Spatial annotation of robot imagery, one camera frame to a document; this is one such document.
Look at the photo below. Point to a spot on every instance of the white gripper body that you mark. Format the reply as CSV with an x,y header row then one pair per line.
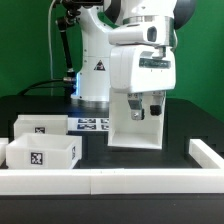
x,y
136,69

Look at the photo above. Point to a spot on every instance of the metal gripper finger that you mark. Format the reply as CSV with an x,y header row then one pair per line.
x,y
135,104
157,103

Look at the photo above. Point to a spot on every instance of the white rear drawer tray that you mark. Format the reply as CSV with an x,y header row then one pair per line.
x,y
43,124

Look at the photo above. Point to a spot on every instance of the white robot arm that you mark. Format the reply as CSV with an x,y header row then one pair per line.
x,y
97,22

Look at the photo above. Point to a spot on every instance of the white drawer tray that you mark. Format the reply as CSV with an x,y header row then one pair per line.
x,y
44,151
43,124

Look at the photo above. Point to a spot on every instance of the white drawer cabinet box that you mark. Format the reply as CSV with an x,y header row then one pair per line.
x,y
128,133

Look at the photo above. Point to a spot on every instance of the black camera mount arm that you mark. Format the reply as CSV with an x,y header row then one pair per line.
x,y
68,20

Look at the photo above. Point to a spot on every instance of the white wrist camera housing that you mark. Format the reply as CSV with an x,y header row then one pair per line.
x,y
137,34

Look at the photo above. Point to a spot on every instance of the white front drawer tray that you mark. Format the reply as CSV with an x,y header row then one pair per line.
x,y
44,151

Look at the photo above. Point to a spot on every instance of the white fence front left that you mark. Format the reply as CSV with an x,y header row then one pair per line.
x,y
44,182

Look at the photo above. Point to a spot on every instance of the white fence front right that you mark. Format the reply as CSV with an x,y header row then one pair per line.
x,y
154,181

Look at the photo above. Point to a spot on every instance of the paper sheet with markers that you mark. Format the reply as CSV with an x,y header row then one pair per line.
x,y
88,124

